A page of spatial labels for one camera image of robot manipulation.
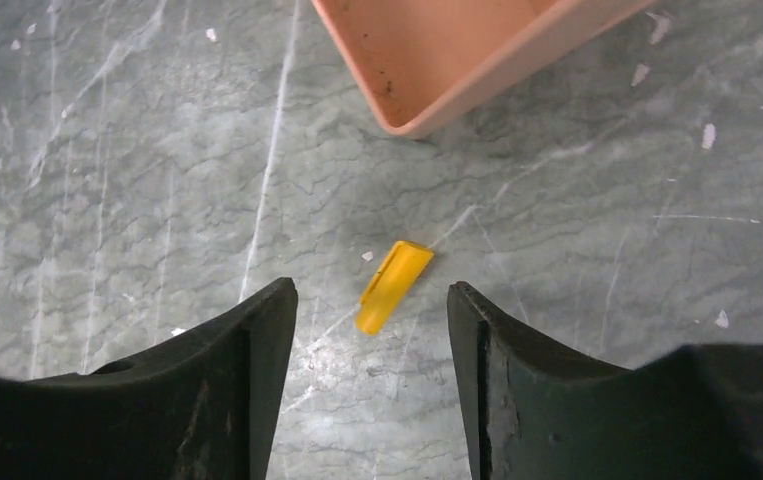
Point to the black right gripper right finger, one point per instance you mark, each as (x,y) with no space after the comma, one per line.
(535,408)

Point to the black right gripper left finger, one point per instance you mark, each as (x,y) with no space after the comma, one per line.
(201,405)

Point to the yellow capped pen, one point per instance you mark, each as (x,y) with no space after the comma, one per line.
(396,274)

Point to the orange plastic desk organizer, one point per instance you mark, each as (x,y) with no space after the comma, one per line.
(423,64)

